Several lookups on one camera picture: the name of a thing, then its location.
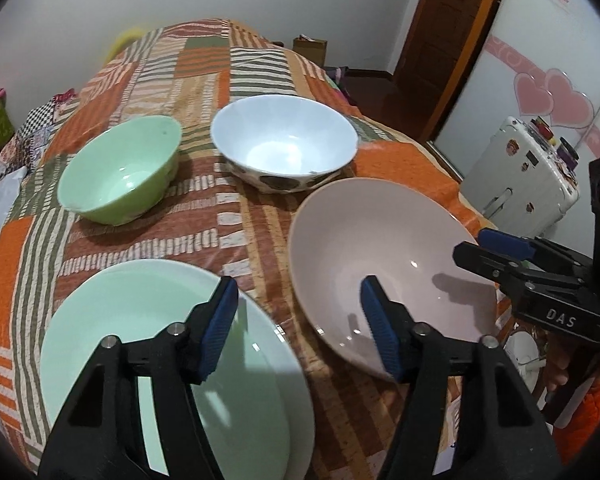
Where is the white heart-print wardrobe door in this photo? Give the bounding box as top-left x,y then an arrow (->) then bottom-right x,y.
420,0 -> 600,196

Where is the brown wooden door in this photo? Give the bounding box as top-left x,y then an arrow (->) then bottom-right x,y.
387,0 -> 513,142

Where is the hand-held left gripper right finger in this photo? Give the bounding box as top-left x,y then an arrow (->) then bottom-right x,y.
360,275 -> 563,480

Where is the orange striped patchwork bedspread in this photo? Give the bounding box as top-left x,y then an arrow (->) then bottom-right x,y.
0,19 -> 511,480

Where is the light green plate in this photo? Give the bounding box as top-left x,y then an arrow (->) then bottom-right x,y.
39,258 -> 295,480

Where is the pink bowl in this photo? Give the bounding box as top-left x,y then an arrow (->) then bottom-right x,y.
287,177 -> 500,384

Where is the yellow foam noodle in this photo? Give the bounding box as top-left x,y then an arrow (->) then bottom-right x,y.
107,27 -> 147,59

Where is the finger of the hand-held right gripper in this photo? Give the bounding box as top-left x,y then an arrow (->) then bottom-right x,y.
478,227 -> 594,282
452,241 -> 549,294

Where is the person's right hand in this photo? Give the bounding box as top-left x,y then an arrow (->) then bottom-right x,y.
542,332 -> 573,397

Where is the green bowl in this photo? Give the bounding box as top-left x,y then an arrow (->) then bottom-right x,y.
57,115 -> 183,226

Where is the white stickered suitcase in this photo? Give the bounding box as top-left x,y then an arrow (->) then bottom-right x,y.
460,116 -> 580,242

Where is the white spotted bowl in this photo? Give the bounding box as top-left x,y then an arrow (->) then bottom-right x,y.
211,94 -> 359,194

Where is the white cloth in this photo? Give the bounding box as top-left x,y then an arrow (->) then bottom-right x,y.
0,167 -> 29,281

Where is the grey purple bag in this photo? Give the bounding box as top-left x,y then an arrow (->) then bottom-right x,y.
327,65 -> 359,107

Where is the checkered patchwork quilt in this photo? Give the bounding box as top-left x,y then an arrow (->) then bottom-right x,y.
0,89 -> 81,182

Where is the white round object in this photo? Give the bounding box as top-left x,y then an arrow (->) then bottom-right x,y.
502,332 -> 548,412

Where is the small cardboard box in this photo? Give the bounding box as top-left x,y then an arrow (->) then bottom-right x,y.
293,35 -> 327,67

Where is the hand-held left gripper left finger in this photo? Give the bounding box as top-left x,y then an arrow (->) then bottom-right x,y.
37,275 -> 241,480

